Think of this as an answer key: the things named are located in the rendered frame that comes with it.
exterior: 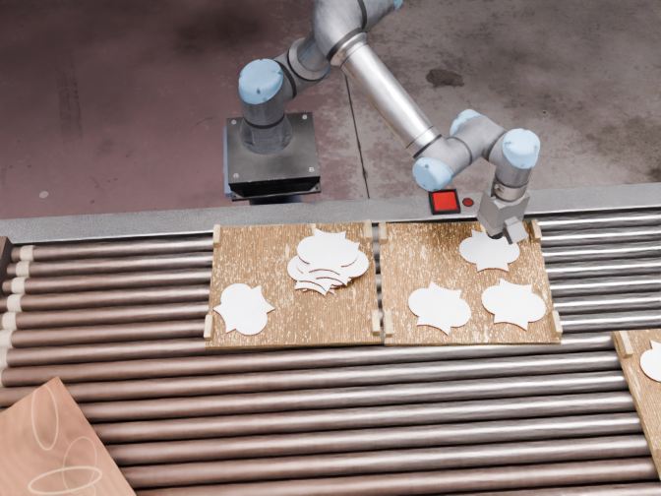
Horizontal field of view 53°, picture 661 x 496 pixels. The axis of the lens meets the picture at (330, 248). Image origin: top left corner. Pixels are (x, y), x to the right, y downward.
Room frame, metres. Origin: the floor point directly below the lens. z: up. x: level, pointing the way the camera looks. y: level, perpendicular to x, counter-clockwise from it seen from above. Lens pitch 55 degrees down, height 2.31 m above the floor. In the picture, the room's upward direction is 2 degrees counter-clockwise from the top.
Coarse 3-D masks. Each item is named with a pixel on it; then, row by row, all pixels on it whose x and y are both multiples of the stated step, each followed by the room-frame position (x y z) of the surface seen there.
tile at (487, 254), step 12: (468, 240) 0.97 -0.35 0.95; (480, 240) 0.97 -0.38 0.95; (492, 240) 0.97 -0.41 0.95; (504, 240) 0.97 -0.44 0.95; (468, 252) 0.94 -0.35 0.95; (480, 252) 0.93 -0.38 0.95; (492, 252) 0.93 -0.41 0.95; (504, 252) 0.93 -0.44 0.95; (516, 252) 0.93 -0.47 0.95; (480, 264) 0.90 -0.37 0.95; (492, 264) 0.90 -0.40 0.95; (504, 264) 0.90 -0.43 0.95
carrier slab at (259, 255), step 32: (288, 224) 1.05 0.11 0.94; (320, 224) 1.05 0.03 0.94; (352, 224) 1.04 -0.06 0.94; (224, 256) 0.96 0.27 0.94; (256, 256) 0.95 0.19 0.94; (288, 256) 0.95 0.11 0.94; (224, 288) 0.86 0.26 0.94; (288, 288) 0.85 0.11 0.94; (352, 288) 0.85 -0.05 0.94; (288, 320) 0.76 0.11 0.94; (320, 320) 0.76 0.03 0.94; (352, 320) 0.76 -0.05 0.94
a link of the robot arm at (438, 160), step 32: (320, 0) 1.20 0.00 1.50; (352, 0) 1.19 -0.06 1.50; (320, 32) 1.15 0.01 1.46; (352, 32) 1.13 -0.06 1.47; (352, 64) 1.09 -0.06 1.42; (384, 64) 1.10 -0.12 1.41; (384, 96) 1.03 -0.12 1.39; (416, 128) 0.97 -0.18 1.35; (416, 160) 0.94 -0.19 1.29; (448, 160) 0.91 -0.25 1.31
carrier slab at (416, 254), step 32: (416, 224) 1.04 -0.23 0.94; (448, 224) 1.03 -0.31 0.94; (480, 224) 1.03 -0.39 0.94; (384, 256) 0.94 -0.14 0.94; (416, 256) 0.94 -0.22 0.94; (448, 256) 0.93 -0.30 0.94; (384, 288) 0.84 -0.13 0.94; (416, 288) 0.84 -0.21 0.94; (448, 288) 0.84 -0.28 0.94; (480, 288) 0.83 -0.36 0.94; (544, 288) 0.83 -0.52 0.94; (384, 320) 0.76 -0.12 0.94; (416, 320) 0.75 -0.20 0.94; (480, 320) 0.75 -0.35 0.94; (544, 320) 0.74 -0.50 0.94
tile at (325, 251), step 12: (312, 240) 0.96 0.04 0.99; (324, 240) 0.96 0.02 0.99; (336, 240) 0.96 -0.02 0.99; (348, 240) 0.95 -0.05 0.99; (300, 252) 0.92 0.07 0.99; (312, 252) 0.92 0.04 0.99; (324, 252) 0.92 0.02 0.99; (336, 252) 0.92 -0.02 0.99; (348, 252) 0.92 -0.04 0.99; (312, 264) 0.89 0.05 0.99; (324, 264) 0.89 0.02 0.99; (336, 264) 0.89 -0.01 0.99; (348, 264) 0.89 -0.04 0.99
